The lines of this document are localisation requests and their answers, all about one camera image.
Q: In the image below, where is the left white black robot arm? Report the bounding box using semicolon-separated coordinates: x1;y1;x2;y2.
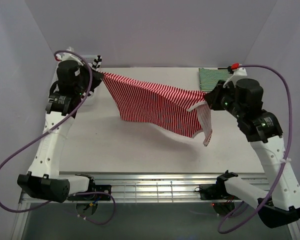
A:
17;57;103;203

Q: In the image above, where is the green white striped tank top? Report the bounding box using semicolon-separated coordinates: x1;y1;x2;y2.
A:
198;68;232;93

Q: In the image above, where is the white plastic basket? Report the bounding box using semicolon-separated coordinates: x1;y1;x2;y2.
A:
56;54;103;106

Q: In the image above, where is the black white striped tank top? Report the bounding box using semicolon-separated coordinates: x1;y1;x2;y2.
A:
88;55;103;97

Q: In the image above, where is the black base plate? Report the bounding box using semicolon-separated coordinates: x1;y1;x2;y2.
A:
67;184;112;202
194;184;230;200

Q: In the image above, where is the aluminium rail frame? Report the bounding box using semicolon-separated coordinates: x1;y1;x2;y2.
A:
19;171;291;204

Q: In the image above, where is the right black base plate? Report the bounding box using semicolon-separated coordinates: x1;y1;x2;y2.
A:
194;184;230;200

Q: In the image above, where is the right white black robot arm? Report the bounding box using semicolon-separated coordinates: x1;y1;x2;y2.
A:
205;78;300;229

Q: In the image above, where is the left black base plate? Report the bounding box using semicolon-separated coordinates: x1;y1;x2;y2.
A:
67;184;112;202

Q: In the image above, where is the red white striped tank top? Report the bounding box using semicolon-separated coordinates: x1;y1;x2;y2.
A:
103;72;213;146

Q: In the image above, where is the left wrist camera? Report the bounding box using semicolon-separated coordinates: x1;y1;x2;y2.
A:
54;52;83;65

